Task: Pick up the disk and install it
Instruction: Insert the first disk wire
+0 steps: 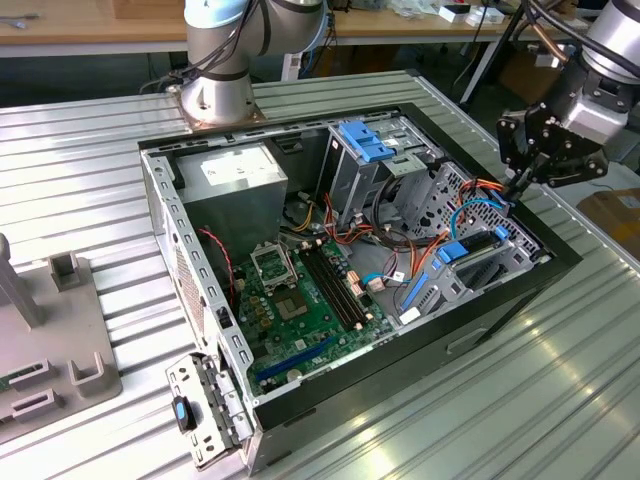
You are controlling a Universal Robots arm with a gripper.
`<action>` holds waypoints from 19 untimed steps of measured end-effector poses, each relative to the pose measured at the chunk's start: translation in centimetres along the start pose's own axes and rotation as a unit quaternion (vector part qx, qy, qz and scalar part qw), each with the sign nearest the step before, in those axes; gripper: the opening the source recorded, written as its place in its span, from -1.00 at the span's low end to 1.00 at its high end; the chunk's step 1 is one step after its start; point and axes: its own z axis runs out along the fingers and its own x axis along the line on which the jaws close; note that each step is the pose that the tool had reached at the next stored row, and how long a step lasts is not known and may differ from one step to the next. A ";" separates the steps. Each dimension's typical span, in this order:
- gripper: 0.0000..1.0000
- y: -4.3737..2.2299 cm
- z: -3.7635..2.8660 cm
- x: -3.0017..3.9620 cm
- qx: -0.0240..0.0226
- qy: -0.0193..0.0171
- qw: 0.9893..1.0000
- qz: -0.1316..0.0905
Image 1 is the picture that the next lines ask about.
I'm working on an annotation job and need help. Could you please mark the yellow black wire bundle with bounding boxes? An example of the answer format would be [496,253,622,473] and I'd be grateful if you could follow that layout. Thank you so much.
[289,199,314,234]

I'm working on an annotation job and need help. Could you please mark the grey parts rack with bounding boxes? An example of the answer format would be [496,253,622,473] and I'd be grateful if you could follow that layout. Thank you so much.
[0,232,124,441]

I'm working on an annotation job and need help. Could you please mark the orange power wire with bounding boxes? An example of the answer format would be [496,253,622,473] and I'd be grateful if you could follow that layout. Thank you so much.
[407,178,506,276]

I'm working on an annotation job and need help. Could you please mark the wooden desk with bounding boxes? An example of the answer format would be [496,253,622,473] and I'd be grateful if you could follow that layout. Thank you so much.
[0,0,190,59]
[329,0,601,104]

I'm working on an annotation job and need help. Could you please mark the metal optical drive cage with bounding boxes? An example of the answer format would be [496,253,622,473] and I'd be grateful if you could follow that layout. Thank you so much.
[319,114,441,236]

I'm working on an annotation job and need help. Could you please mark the hard disk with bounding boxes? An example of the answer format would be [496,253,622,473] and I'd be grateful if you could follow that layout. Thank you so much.
[399,224,512,315]

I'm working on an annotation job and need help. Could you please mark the small white box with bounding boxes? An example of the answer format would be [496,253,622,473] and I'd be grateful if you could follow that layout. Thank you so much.
[467,4,506,27]

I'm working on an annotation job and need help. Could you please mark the orange board connector block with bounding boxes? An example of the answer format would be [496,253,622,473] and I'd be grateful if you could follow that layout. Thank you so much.
[344,269,364,300]

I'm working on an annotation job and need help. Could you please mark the metal disk bay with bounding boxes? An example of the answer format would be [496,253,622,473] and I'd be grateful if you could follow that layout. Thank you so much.
[394,222,549,324]

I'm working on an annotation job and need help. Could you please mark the red black fan wire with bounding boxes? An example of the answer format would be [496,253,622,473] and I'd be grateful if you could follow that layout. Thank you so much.
[197,227,236,306]

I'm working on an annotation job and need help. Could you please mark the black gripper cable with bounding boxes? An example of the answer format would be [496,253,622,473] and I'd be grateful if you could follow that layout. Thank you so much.
[522,0,601,56]

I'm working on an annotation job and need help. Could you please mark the grey power supply unit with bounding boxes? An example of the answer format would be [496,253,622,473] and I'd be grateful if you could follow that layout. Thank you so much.
[172,144,290,251]

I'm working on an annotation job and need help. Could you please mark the black open PC case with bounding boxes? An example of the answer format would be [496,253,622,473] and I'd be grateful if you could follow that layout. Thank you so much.
[137,99,584,474]

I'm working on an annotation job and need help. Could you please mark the blue plastic drive latch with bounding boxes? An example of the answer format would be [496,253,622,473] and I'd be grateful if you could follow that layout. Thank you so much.
[338,119,399,162]

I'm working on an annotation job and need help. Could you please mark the red orange wire bundle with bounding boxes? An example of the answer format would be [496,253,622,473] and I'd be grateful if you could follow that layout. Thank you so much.
[319,192,374,246]

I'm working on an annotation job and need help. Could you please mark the green motherboard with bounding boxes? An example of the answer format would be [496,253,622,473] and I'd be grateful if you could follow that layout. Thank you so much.
[232,234,396,396]

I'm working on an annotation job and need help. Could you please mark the metal rear slot bracket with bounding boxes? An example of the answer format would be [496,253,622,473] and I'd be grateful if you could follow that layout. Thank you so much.
[165,349,256,469]

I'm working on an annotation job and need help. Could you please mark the black arm base cables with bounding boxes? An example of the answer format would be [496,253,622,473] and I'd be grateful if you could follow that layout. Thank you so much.
[138,0,274,95]

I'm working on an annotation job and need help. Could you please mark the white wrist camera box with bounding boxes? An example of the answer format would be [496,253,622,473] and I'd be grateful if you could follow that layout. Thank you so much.
[564,94,632,147]

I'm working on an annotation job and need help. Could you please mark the black RAM slot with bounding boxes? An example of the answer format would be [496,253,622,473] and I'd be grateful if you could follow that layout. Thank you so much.
[314,244,370,325]
[299,245,354,330]

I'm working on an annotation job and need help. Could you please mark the blue expansion slot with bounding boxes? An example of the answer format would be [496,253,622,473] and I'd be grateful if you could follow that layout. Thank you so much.
[254,335,331,381]

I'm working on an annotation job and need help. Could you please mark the CPU socket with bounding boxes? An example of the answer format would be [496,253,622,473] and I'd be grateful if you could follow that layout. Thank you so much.
[248,239,297,297]

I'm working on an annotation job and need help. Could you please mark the green RAM stick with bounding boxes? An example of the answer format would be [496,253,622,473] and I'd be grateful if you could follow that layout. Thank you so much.
[0,367,44,396]

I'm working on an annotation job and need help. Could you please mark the cardboard box with label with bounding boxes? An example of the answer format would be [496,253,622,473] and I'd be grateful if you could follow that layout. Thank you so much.
[577,188,640,256]

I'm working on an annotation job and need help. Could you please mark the blue data wire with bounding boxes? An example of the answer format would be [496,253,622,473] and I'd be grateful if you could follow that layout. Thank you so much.
[447,192,515,241]

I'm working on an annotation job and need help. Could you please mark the short blue board wire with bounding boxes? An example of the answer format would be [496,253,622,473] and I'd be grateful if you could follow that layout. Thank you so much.
[360,269,406,294]

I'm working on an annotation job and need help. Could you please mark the black cable loop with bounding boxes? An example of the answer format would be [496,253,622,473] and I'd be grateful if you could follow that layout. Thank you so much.
[372,174,416,246]

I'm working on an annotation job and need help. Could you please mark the copper coloured cable sleeve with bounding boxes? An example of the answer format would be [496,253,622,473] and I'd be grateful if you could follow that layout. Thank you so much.
[529,19,570,67]

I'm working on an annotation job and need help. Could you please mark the white box with black lid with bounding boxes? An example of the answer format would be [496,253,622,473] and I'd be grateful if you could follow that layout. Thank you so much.
[438,3,472,24]

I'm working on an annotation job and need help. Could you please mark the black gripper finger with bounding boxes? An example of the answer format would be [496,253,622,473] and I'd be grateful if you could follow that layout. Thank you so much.
[519,142,610,201]
[496,102,549,201]

